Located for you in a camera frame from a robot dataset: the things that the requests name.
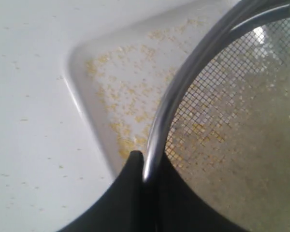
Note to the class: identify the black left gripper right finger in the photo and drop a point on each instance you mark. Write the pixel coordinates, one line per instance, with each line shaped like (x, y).
(176, 208)

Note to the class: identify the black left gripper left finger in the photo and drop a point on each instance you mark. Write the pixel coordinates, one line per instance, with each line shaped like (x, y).
(119, 208)

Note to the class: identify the yellow white grain mix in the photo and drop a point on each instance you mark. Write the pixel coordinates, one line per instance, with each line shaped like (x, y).
(245, 175)

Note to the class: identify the round stainless steel sieve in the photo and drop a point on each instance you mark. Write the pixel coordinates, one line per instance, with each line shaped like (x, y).
(250, 41)

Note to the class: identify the yellow millet grains on tray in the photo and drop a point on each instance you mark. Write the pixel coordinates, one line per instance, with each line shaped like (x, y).
(131, 76)

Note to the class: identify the white square plastic tray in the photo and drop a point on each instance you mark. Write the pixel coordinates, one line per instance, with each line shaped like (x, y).
(82, 86)

